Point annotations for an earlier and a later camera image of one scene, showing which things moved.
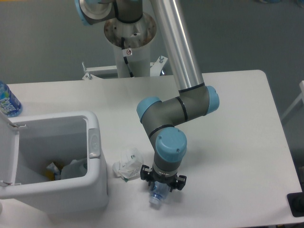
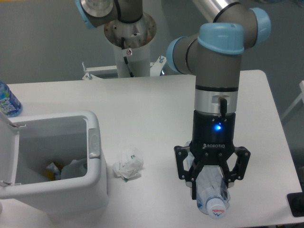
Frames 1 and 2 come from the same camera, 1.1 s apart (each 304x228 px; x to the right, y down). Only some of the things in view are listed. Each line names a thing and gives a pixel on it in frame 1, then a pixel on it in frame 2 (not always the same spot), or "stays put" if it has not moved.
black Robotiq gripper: [151, 175] to [213, 144]
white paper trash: [129, 166] stays put
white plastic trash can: [29, 142] stays put
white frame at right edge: [300, 97] stays put
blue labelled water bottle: [10, 105] stays put
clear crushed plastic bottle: [158, 191] to [213, 194]
